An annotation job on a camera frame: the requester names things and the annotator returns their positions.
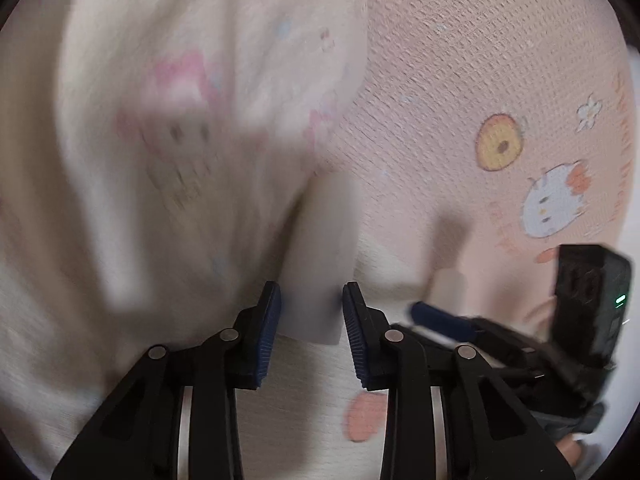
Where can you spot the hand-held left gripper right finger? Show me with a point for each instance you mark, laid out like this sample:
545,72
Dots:
357,340

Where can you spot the cream cartoon-print cloth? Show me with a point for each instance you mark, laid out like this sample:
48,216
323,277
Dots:
175,135

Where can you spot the white cardboard tube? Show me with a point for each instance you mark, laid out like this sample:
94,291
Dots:
320,260

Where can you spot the person's right hand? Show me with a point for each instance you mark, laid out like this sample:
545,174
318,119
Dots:
572,450

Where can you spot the pink cat print blanket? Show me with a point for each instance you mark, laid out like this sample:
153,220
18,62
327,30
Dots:
450,85

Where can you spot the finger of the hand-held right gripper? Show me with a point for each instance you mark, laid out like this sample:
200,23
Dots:
442,316

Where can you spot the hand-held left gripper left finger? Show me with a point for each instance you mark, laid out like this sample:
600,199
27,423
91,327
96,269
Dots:
265,335

